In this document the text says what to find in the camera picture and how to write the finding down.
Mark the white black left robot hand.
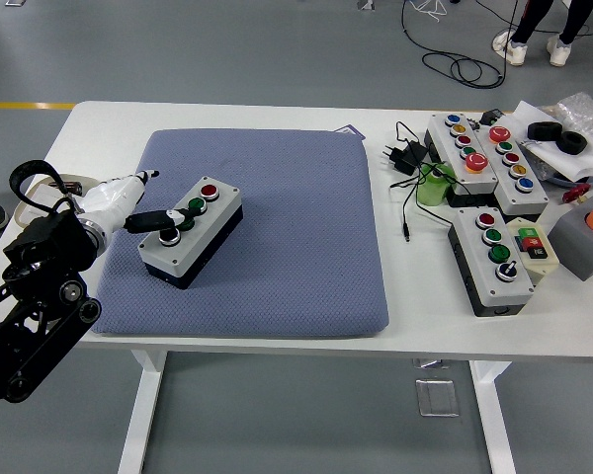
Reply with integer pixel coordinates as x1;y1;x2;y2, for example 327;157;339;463
76;169;194;239

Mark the grey four-button control box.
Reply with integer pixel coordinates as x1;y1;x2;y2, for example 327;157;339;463
447;206;536;318
136;175;244;291

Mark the grey five-button control box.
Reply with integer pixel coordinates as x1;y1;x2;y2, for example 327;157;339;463
423;113;500;208
473;125;551;223

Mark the cream shallow tray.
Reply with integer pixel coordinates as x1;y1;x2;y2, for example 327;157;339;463
14;173;101;233

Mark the blue-grey padded mat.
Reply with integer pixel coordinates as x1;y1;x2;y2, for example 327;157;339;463
88;127;391;340

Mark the white table leg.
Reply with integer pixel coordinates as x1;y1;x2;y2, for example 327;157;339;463
117;349;168;474
468;359;518;474

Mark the purple-edged card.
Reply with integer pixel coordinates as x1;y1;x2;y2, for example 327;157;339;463
331;122;366;142

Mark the black power adapter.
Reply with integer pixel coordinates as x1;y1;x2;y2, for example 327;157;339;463
379;140;429;175

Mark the green tape roll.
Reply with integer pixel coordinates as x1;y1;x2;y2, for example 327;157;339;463
415;161;457;207

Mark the silver floor socket plate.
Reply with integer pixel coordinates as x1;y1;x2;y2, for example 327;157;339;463
414;378;461;419

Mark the white paper sheet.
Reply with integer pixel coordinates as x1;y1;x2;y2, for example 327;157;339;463
483;100;593;182

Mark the red valve knob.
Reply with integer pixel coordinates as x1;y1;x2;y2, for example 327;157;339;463
561;183;593;203

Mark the grey block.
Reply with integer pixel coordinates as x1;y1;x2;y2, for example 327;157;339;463
548;195;593;282

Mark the clear bubble wrap bag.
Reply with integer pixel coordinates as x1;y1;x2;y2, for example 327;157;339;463
541;91;593;159

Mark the white wall switch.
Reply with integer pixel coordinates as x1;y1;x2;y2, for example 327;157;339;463
28;186;66;219

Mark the black adapter cable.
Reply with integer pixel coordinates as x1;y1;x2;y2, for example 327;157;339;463
387;120;456;243

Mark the black floor cable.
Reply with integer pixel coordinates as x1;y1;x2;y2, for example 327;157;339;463
400;0;506;90

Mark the white floor cable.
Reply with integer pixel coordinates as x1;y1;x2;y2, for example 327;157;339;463
408;0;449;24

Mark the cream three-button switch box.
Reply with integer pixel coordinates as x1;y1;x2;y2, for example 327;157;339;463
504;216;559;285

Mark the black foam ring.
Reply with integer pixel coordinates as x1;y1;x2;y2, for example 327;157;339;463
556;130;589;157
526;120;564;142

